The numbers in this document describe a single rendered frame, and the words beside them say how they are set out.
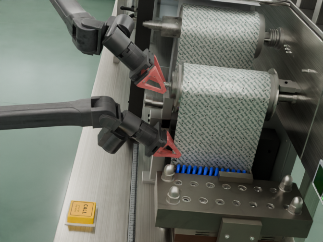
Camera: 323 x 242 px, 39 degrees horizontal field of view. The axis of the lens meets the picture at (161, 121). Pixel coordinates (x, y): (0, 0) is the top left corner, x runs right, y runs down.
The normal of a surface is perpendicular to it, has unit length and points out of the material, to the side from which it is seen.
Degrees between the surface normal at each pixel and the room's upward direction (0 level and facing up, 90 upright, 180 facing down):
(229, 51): 92
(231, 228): 90
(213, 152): 90
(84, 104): 10
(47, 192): 0
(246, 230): 90
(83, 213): 0
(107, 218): 0
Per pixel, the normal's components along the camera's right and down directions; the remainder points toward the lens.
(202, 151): 0.02, 0.49
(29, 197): 0.12, -0.87
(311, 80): -0.99, -0.10
